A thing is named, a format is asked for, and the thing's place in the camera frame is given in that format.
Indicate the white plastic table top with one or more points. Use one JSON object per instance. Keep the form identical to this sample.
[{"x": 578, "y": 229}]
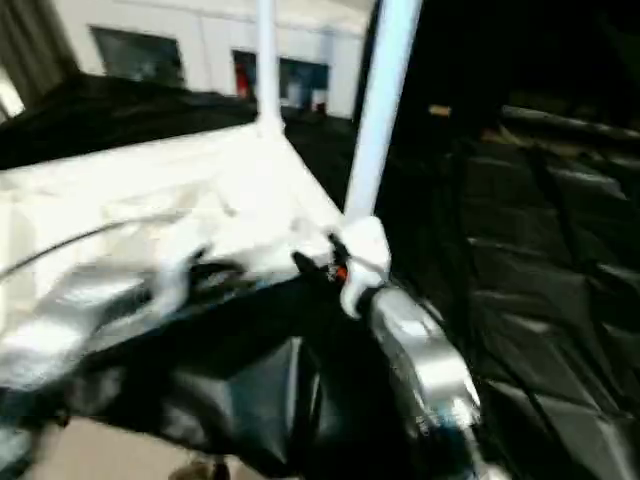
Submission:
[{"x": 180, "y": 190}]

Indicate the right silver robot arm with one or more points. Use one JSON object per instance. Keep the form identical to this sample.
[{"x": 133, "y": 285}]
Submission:
[{"x": 420, "y": 360}]

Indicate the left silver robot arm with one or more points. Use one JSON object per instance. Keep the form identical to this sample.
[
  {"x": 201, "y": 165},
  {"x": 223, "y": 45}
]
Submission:
[{"x": 70, "y": 320}]

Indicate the small red bottle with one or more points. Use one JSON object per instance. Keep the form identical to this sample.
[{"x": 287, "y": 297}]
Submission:
[{"x": 243, "y": 78}]

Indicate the black plastic mat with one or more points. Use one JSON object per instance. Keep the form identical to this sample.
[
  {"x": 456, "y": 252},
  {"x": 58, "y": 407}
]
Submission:
[{"x": 540, "y": 260}]

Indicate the white glass-door cabinet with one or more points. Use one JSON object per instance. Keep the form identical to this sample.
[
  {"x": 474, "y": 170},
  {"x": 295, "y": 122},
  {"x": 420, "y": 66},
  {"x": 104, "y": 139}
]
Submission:
[{"x": 200, "y": 35}]

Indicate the grey curtain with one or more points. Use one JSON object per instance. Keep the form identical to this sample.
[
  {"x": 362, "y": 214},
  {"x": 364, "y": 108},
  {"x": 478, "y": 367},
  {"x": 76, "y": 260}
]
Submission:
[{"x": 30, "y": 50}]

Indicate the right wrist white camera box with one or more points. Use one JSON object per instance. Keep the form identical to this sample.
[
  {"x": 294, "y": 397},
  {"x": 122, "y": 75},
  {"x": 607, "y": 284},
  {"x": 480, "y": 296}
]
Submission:
[{"x": 365, "y": 255}]

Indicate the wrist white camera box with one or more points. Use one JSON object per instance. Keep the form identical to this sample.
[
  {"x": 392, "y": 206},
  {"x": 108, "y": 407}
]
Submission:
[
  {"x": 365, "y": 255},
  {"x": 180, "y": 260}
]

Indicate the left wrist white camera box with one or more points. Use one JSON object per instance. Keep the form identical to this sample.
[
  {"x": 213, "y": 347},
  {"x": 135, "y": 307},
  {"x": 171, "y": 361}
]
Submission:
[{"x": 180, "y": 260}]

